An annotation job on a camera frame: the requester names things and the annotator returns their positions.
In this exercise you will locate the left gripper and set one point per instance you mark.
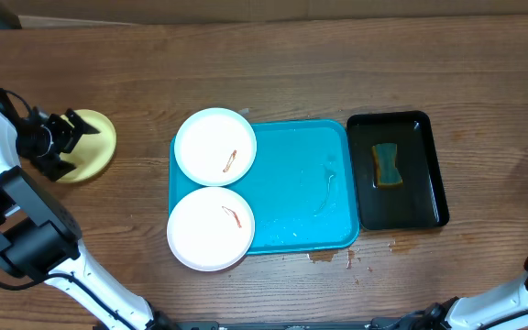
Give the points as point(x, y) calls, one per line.
point(77, 131)

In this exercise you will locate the yellow-green rimmed plate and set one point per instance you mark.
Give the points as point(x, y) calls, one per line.
point(92, 153)

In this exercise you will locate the white plate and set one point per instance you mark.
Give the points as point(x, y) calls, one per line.
point(210, 229)
point(215, 147)

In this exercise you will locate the green yellow sponge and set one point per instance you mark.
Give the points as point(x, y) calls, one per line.
point(386, 174)

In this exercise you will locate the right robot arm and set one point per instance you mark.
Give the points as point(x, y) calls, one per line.
point(504, 307)

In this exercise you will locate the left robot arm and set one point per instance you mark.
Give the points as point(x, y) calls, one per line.
point(40, 241)

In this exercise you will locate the black water tray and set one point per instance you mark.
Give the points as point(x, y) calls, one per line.
point(421, 201)

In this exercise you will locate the teal plastic tray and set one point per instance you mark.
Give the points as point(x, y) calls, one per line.
point(300, 188)

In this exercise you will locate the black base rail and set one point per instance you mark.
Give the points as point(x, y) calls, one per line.
point(379, 323)

